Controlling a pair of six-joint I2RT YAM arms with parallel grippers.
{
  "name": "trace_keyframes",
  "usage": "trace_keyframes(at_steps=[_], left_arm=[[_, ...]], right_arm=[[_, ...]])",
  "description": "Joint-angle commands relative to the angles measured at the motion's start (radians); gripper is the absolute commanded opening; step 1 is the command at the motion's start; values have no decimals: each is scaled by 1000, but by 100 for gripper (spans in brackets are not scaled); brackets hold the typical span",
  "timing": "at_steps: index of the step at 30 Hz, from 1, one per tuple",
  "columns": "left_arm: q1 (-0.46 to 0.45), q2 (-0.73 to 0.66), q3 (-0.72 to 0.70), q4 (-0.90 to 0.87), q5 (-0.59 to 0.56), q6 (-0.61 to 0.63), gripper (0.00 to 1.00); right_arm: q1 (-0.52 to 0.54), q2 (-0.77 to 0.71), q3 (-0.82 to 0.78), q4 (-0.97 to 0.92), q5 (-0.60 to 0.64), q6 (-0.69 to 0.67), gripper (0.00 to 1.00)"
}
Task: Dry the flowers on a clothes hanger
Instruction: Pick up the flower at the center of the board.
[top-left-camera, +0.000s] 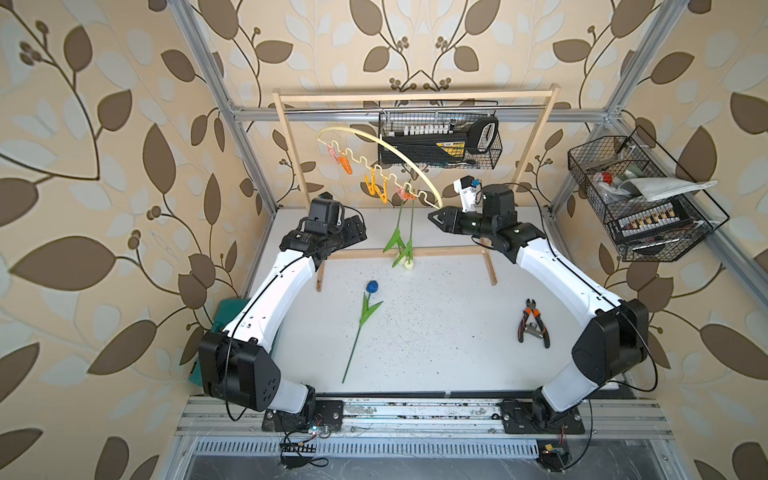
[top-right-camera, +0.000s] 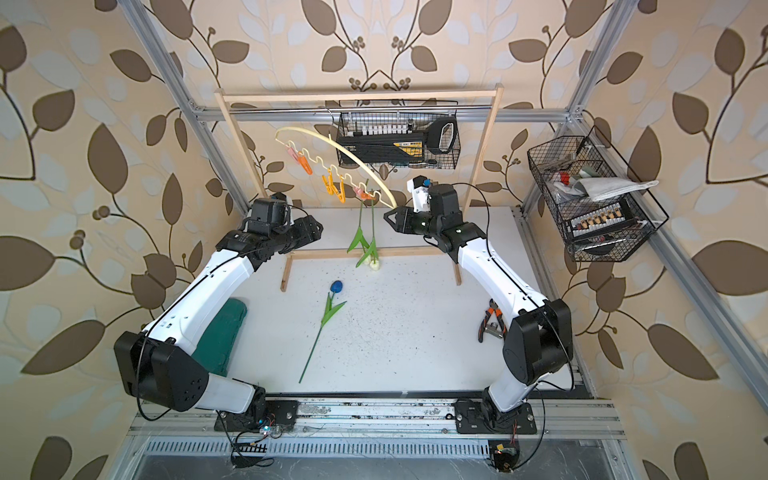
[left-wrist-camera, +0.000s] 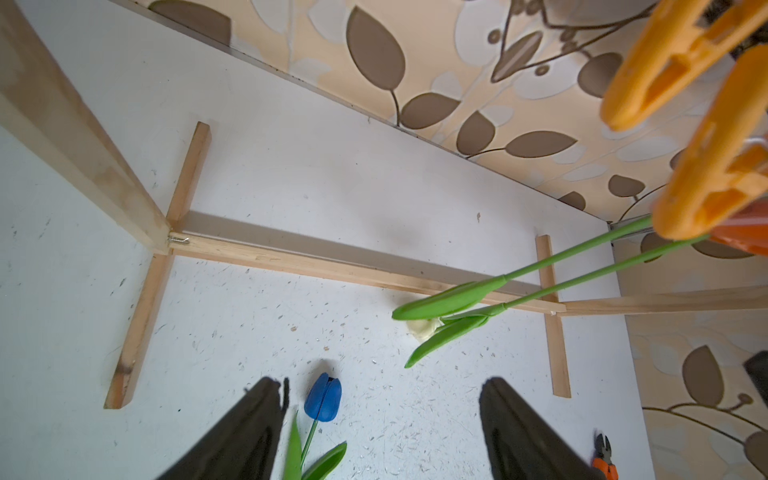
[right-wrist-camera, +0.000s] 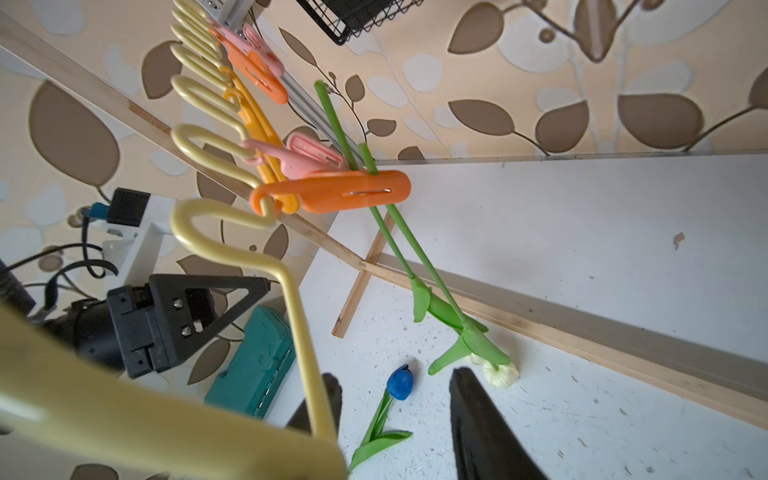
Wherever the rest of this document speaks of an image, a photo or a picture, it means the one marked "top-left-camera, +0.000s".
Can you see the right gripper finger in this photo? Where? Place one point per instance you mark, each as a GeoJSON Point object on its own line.
{"type": "Point", "coordinates": [446, 223]}
{"type": "Point", "coordinates": [449, 213]}

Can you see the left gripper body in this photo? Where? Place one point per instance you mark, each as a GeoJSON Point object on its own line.
{"type": "Point", "coordinates": [353, 233]}

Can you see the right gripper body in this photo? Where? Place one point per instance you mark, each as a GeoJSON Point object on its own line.
{"type": "Point", "coordinates": [470, 223]}

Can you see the white tulip flower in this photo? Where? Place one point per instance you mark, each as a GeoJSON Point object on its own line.
{"type": "Point", "coordinates": [405, 257]}
{"type": "Point", "coordinates": [395, 241]}

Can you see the cream clothes hanger with clips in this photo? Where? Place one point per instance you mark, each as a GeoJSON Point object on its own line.
{"type": "Point", "coordinates": [431, 196]}

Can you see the blue tulip flower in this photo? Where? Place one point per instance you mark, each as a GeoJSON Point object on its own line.
{"type": "Point", "coordinates": [368, 309]}

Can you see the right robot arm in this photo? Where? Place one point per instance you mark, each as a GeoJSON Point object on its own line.
{"type": "Point", "coordinates": [614, 332]}

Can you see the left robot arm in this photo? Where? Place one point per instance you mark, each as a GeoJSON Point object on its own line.
{"type": "Point", "coordinates": [235, 363]}

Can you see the black yellow tool in basket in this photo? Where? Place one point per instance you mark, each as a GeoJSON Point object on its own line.
{"type": "Point", "coordinates": [456, 139]}

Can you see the orange black pliers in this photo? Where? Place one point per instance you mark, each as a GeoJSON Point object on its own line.
{"type": "Point", "coordinates": [532, 324]}

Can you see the green plastic tool case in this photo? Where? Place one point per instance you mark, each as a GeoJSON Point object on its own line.
{"type": "Point", "coordinates": [227, 311]}

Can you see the white paper in side basket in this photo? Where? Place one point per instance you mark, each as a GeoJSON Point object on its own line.
{"type": "Point", "coordinates": [653, 189]}

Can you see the paint tube set box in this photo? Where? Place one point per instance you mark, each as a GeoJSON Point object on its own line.
{"type": "Point", "coordinates": [651, 222]}

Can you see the wooden drying rack frame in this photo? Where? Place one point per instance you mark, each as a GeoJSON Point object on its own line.
{"type": "Point", "coordinates": [549, 97]}

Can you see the side black wire basket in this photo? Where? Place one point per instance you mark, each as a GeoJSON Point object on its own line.
{"type": "Point", "coordinates": [601, 165]}

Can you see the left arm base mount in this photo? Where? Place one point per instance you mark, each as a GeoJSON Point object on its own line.
{"type": "Point", "coordinates": [322, 414]}

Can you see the aluminium rail at front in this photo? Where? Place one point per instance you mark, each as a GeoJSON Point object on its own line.
{"type": "Point", "coordinates": [604, 419]}

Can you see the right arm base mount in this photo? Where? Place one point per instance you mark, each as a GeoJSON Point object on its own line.
{"type": "Point", "coordinates": [535, 417]}

